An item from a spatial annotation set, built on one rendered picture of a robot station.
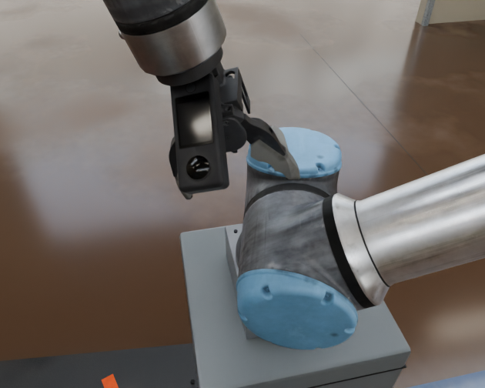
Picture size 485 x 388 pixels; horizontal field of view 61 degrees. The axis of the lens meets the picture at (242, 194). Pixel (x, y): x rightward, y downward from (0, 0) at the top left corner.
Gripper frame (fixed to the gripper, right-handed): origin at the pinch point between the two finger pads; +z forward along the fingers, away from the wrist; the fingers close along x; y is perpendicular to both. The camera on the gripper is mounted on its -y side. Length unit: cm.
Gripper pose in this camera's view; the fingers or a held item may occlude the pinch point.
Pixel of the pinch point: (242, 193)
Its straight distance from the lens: 53.2
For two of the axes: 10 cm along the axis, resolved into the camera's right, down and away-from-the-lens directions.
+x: -9.6, 1.7, 2.3
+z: 2.8, 6.1, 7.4
